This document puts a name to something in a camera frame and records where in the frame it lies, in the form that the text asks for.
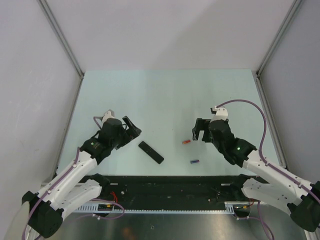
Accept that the blue purple battery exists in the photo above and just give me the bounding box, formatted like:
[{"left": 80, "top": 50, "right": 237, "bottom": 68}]
[{"left": 190, "top": 159, "right": 200, "bottom": 164}]

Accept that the black remote control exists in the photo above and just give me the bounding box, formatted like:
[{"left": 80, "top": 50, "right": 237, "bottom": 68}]
[{"left": 138, "top": 141, "right": 164, "bottom": 165}]

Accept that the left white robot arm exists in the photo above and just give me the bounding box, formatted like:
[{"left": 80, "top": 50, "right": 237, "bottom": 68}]
[{"left": 21, "top": 110, "right": 142, "bottom": 239}]

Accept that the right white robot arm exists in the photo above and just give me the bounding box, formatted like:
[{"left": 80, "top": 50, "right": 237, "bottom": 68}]
[{"left": 192, "top": 118, "right": 320, "bottom": 232}]

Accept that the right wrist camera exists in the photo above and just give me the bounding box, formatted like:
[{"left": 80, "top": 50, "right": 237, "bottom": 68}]
[{"left": 210, "top": 106, "right": 229, "bottom": 121}]

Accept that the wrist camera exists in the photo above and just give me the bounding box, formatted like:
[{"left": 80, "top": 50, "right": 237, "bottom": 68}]
[
  {"left": 210, "top": 106, "right": 229, "bottom": 121},
  {"left": 101, "top": 109, "right": 115, "bottom": 124}
]

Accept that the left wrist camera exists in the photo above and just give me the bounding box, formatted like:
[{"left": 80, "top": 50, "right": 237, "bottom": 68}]
[{"left": 101, "top": 109, "right": 115, "bottom": 124}]

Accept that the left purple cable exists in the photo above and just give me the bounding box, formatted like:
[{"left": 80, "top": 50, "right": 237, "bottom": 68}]
[{"left": 21, "top": 116, "right": 126, "bottom": 240}]

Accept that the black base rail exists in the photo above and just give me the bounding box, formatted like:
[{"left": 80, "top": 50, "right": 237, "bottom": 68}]
[{"left": 80, "top": 173, "right": 253, "bottom": 210}]

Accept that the white slotted cable duct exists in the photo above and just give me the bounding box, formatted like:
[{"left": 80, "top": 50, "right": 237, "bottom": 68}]
[{"left": 74, "top": 202, "right": 250, "bottom": 215}]

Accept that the left aluminium frame post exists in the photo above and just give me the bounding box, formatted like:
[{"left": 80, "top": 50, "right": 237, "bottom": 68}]
[{"left": 37, "top": 0, "right": 84, "bottom": 80}]

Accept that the aluminium frame post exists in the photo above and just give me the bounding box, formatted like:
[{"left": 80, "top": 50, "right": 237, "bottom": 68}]
[
  {"left": 256, "top": 0, "right": 305, "bottom": 76},
  {"left": 37, "top": 0, "right": 84, "bottom": 80}
]

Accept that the right aluminium frame post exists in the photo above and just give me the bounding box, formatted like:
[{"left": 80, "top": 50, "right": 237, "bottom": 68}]
[{"left": 256, "top": 0, "right": 305, "bottom": 76}]

